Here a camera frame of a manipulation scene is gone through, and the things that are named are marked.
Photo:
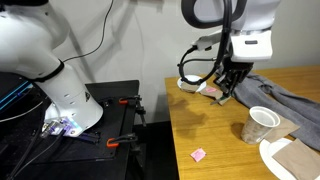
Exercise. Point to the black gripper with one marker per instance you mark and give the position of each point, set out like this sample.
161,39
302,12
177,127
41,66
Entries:
238,68

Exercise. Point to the green pen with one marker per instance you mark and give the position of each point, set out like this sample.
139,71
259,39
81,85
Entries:
220,99

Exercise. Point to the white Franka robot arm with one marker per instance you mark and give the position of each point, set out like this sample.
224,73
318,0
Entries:
33,40

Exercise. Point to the clear plastic cup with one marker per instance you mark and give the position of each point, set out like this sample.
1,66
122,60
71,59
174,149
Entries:
258,125

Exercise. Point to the brown paper napkin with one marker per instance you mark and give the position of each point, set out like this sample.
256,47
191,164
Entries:
213,95
296,160
188,87
286,128

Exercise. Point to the pink sticky note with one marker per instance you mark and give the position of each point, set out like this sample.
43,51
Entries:
198,155
210,89

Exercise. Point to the white paper plate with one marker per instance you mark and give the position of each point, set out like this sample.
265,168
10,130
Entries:
268,155
193,79

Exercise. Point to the gray garment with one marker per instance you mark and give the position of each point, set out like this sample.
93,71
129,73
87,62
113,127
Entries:
283,96

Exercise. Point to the orange black clamp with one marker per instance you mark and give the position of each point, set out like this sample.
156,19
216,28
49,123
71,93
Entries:
121,140
131,100

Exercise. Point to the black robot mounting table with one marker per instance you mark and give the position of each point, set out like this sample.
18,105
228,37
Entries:
100,126

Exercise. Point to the black controller box blue stripes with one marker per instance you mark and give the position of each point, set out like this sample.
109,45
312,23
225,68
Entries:
13,93

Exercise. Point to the gray wrist camera box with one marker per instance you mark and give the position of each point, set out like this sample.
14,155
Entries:
206,41

